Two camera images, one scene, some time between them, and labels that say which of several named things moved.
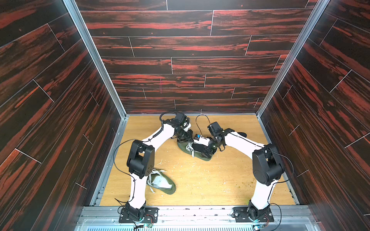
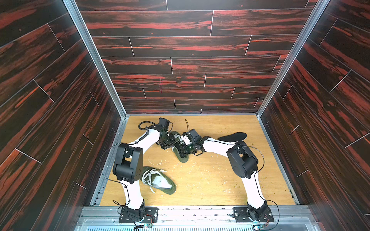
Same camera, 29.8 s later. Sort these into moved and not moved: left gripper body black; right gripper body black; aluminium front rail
Moved: left gripper body black; right gripper body black
Not moved: aluminium front rail
